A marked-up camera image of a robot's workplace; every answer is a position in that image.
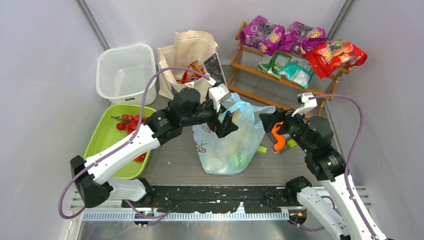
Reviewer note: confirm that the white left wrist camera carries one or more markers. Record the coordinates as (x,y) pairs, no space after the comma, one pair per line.
(218,93)

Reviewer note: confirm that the red lychee bunch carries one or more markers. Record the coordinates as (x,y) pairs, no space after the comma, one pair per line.
(128,122)

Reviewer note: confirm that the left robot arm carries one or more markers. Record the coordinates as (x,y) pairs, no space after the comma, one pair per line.
(93,176)

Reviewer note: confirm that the purple snack bag right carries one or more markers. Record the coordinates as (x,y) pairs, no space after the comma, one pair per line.
(299,39)

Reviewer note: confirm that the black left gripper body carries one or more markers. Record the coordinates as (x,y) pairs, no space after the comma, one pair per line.
(207,114)

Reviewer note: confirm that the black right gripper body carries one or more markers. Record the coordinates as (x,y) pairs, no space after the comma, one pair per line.
(294,126)

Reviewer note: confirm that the canvas tote bag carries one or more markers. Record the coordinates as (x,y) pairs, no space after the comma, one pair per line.
(189,47)

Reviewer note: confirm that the red fruit candy bag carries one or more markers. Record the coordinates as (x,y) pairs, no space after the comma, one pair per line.
(333,55)

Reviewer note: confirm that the purple snack bag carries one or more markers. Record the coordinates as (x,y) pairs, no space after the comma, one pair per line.
(299,39)
(263,35)

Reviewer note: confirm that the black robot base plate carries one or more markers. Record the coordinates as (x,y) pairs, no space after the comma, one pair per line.
(217,199)

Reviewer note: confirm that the orange toy piece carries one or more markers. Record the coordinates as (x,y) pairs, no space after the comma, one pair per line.
(280,140)

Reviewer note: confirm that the green toy block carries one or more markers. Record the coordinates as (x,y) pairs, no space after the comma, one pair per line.
(261,149)

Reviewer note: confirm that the red wax apple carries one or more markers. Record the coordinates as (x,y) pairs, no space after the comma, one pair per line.
(140,158)

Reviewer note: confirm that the purple snack bag left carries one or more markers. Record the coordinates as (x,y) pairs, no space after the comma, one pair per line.
(263,35)

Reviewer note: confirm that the white plastic basket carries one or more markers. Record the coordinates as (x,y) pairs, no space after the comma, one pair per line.
(122,74)

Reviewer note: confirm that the teal snack bag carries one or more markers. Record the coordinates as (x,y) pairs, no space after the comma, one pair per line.
(299,72)

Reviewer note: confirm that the blue plastic grocery bag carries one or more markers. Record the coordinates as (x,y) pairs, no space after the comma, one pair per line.
(232,154)

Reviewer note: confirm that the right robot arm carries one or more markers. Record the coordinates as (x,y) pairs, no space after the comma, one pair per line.
(351,220)

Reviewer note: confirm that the green plastic tray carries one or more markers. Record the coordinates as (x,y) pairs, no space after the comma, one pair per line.
(106,134)

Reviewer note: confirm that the wooden rack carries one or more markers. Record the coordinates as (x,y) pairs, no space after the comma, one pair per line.
(248,81)

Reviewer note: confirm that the green white snack bag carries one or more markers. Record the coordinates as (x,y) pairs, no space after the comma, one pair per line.
(273,66)

